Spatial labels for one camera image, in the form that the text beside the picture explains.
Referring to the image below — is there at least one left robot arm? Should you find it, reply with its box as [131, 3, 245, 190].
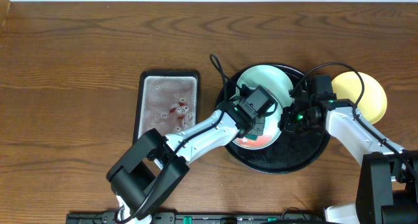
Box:
[106, 100, 268, 223]

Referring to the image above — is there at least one yellow plate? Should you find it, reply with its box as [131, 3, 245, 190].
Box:
[332, 71, 387, 124]

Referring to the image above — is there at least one black rectangular soapy tray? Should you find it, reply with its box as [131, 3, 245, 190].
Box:
[133, 70, 200, 142]

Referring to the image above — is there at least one light blue plate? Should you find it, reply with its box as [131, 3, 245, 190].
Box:
[233, 102, 283, 150]
[237, 65, 293, 108]

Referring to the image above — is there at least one black round serving tray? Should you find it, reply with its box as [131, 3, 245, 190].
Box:
[214, 63, 331, 174]

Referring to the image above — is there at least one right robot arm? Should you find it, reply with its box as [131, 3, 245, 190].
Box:
[280, 91, 417, 223]

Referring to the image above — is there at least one green yellow sponge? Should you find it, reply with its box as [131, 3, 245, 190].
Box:
[245, 135, 259, 140]

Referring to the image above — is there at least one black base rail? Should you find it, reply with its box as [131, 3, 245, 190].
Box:
[65, 211, 326, 224]

